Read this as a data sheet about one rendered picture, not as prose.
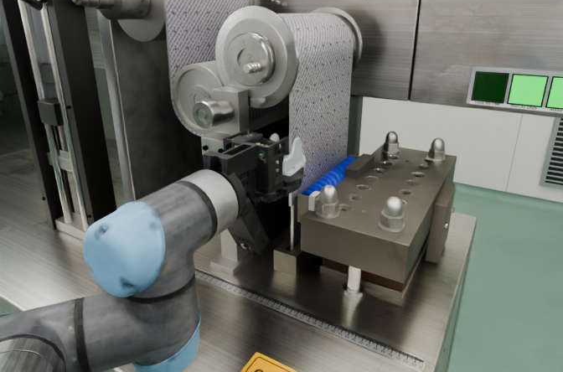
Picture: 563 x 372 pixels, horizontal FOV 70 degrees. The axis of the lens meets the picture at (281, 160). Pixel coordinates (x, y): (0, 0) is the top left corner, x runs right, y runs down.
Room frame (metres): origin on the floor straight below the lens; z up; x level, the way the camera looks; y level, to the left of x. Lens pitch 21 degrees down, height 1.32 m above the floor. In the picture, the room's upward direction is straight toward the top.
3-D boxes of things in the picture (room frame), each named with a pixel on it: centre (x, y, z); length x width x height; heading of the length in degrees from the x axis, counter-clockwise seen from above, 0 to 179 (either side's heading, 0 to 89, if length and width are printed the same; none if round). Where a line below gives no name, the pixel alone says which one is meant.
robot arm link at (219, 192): (0.42, 0.09, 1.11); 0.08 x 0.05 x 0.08; 59
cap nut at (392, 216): (0.51, -0.16, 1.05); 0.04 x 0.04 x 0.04
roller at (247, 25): (0.72, -0.02, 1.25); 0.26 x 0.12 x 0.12; 149
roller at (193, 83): (0.79, 0.08, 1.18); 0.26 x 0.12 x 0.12; 149
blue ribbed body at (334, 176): (0.68, -0.10, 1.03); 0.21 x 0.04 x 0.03; 149
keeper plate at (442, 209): (0.63, -0.29, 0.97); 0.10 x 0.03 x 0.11; 149
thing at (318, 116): (0.69, -0.07, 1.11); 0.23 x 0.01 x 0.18; 149
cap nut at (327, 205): (0.54, -0.07, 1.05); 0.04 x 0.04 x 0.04
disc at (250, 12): (0.62, 0.04, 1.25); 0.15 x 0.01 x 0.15; 59
